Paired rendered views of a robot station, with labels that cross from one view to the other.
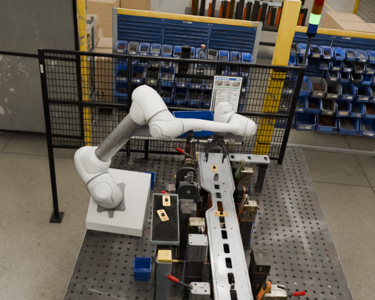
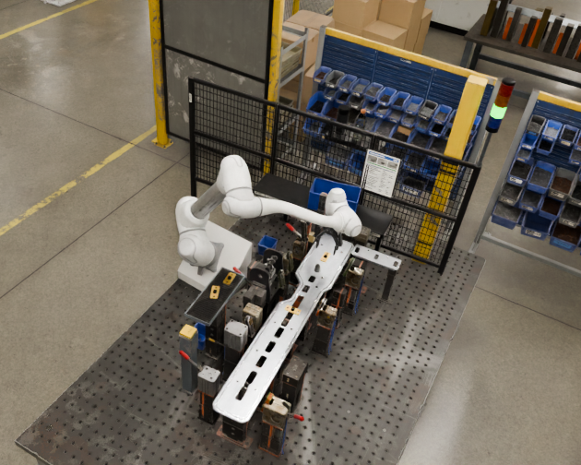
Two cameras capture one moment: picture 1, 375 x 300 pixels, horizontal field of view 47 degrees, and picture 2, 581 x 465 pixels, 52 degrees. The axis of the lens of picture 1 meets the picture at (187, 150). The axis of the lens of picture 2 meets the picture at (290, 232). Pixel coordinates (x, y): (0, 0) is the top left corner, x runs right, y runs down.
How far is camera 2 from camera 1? 1.32 m
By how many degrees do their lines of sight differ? 22
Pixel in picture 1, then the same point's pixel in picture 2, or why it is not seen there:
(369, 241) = (545, 409)
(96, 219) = (187, 271)
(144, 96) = (228, 168)
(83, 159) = (180, 209)
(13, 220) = (153, 242)
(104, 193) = (186, 250)
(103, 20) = (350, 22)
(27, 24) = (220, 31)
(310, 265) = (381, 399)
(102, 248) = (181, 303)
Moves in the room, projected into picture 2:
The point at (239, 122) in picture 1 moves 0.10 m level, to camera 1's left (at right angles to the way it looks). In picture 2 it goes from (339, 218) to (322, 210)
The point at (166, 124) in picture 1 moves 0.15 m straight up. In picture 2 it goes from (237, 203) to (238, 177)
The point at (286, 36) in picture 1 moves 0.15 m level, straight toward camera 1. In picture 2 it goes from (461, 124) to (447, 133)
